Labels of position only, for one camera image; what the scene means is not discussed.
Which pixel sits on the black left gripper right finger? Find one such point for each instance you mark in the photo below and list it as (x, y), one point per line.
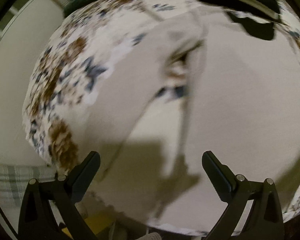
(265, 219)

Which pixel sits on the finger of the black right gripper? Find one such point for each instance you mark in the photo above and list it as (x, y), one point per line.
(264, 31)

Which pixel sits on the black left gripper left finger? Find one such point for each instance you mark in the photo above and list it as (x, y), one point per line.
(36, 220)

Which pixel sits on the beige grey garment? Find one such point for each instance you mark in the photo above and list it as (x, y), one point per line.
(244, 106)

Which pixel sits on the plaid grey cloth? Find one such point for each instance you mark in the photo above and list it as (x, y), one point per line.
(14, 180)

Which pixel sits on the floral fleece blanket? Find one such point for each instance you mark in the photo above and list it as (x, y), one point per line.
(105, 66)

